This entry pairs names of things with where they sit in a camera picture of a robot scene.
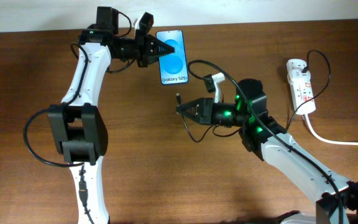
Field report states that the black USB charging cable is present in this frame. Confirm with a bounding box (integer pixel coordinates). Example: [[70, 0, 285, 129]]
[[175, 49, 332, 144]]

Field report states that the blue Galaxy smartphone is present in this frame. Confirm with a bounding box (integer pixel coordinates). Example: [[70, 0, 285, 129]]
[[156, 30, 189, 85]]

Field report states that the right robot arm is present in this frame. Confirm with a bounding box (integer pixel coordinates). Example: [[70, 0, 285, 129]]
[[176, 78, 358, 223]]

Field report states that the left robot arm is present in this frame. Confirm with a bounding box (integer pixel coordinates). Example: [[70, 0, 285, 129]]
[[48, 6, 175, 223]]

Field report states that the white USB charger plug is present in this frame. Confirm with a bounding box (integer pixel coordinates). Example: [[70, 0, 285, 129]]
[[286, 58, 311, 83]]

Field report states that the white power strip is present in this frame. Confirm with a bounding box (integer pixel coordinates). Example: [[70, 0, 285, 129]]
[[286, 58, 317, 116]]

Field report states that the white power strip cord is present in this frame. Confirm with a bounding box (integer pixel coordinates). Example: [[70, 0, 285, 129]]
[[303, 113, 358, 148]]

